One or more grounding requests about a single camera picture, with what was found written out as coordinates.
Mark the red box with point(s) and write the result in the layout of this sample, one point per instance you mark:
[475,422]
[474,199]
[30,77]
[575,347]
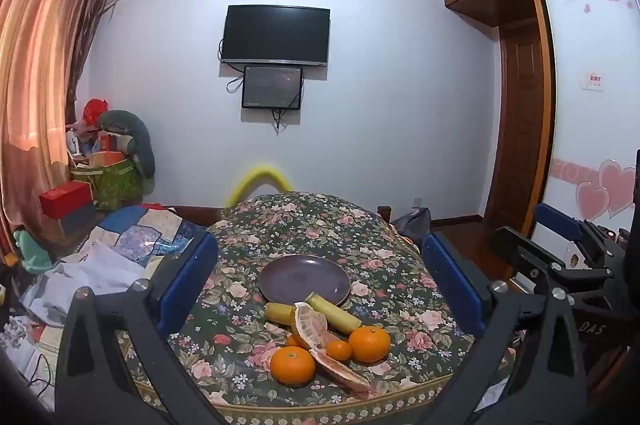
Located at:
[65,197]

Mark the dark bag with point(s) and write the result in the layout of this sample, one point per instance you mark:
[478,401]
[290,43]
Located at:
[415,225]

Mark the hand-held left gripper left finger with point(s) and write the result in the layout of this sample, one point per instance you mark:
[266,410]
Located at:
[187,285]

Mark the dark purple round plate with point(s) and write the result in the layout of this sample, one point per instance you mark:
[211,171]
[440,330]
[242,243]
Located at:
[305,280]

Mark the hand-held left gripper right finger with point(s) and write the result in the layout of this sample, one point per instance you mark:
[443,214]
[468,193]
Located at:
[452,280]

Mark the brown wooden door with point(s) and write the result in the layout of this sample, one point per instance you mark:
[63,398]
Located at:
[522,120]

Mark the peeled pomelo segment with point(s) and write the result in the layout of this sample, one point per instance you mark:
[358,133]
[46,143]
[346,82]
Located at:
[342,372]

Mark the small orange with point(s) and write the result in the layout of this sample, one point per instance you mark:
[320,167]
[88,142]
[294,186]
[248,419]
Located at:
[339,350]
[294,340]

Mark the large orange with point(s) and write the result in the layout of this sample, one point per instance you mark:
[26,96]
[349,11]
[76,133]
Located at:
[293,366]
[369,343]

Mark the grey plush toy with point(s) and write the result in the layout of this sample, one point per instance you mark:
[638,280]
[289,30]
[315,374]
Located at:
[135,135]

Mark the white heart-print wardrobe door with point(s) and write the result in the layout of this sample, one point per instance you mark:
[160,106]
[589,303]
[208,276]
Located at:
[590,130]

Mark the blue patchwork quilt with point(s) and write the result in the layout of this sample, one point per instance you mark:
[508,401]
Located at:
[145,230]

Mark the orange sheer curtain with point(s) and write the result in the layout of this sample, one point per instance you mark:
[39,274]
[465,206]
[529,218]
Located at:
[35,80]

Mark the brown patterned curtain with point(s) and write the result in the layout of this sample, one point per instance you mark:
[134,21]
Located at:
[92,20]

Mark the pomelo peel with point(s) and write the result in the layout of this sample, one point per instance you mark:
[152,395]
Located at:
[311,325]

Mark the wall-mounted black television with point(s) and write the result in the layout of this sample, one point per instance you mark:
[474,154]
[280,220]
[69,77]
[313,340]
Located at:
[275,35]

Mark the short sugarcane piece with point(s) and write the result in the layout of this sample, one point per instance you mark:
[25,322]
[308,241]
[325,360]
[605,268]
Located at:
[279,312]

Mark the green floral tablecloth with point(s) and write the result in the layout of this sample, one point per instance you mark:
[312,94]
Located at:
[300,225]

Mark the green patterned bag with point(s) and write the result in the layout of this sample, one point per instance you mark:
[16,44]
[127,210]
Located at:
[112,182]

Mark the small black wall monitor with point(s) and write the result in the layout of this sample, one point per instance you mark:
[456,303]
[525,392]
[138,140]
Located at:
[272,86]

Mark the red plush item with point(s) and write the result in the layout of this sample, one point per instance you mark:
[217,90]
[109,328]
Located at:
[95,111]

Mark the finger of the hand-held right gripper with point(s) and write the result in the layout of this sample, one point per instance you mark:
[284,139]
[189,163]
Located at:
[525,250]
[560,222]

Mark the white crumpled cloth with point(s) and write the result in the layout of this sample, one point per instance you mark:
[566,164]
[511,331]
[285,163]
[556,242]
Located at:
[85,285]

